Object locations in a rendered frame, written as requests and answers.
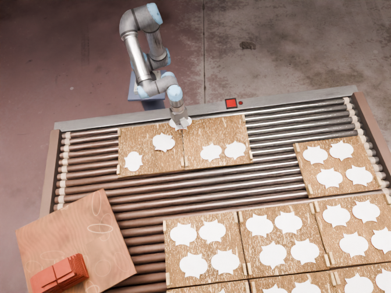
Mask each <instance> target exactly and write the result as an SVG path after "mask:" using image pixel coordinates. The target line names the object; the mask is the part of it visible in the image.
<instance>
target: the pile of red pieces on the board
mask: <svg viewBox="0 0 391 293"><path fill-rule="evenodd" d="M88 278H89V275H88V271H87V268H86V265H85V262H84V259H83V256H82V254H80V253H77V254H74V255H72V256H70V257H66V258H65V259H63V260H61V261H59V262H57V263H56V264H54V265H51V266H50V267H47V268H46V269H44V270H42V271H39V272H38V273H37V274H35V275H33V276H32V278H31V279H30V282H31V287H32V290H33V293H61V292H64V291H65V290H67V289H69V288H71V287H73V286H74V285H76V284H78V283H80V282H82V281H84V280H86V279H88Z"/></svg>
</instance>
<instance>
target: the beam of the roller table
mask: <svg viewBox="0 0 391 293"><path fill-rule="evenodd" d="M354 92H358V89H357V87H356V85H348V86H342V87H333V88H324V89H319V90H310V91H301V92H292V93H287V94H277V95H268V96H263V97H254V98H245V99H237V100H236V101H237V106H238V108H234V109H226V104H225V101H222V102H213V103H204V104H198V105H189V106H185V107H186V108H187V113H188V117H196V116H205V115H214V114H220V113H229V112H238V111H243V110H252V109H261V108H270V107H276V106H285V105H294V104H299V103H308V102H317V101H326V100H331V99H340V98H345V97H348V98H349V97H351V96H352V94H353V93H354ZM239 101H242V102H243V104H242V105H239ZM164 120H171V116H170V111H169V108H166V109H157V110H148V111H143V112H134V113H125V114H119V115H110V116H101V117H92V118H87V119H78V120H69V121H64V122H55V125H54V130H57V129H60V130H61V132H63V133H66V132H75V131H84V130H93V129H99V128H108V127H117V126H126V125H131V124H140V123H149V122H158V121H164Z"/></svg>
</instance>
